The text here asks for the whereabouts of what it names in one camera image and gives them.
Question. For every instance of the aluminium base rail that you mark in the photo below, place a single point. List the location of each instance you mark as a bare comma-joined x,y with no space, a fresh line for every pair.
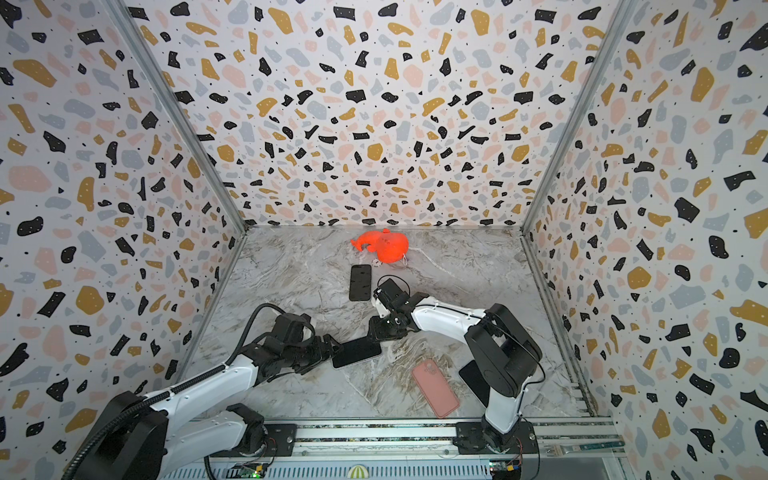
451,448

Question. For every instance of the black smartphone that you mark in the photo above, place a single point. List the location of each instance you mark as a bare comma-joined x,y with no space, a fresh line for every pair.
472,377
356,351

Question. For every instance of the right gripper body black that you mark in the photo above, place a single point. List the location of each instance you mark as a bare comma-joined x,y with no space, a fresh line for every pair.
380,327

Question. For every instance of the pink phone case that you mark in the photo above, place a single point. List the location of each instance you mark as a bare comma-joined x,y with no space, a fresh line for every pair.
435,388

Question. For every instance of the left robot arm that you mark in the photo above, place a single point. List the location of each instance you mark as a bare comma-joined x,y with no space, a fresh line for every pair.
148,436

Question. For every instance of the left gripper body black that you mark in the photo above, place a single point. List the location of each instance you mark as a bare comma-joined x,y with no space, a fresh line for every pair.
306,355

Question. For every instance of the black phone case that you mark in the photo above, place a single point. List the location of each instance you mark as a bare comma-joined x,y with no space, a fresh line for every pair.
360,284

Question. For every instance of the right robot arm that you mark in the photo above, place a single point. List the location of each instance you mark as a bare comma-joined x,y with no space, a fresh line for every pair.
504,353

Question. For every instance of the red plush whale toy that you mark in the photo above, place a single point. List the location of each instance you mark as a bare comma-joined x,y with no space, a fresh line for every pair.
388,246

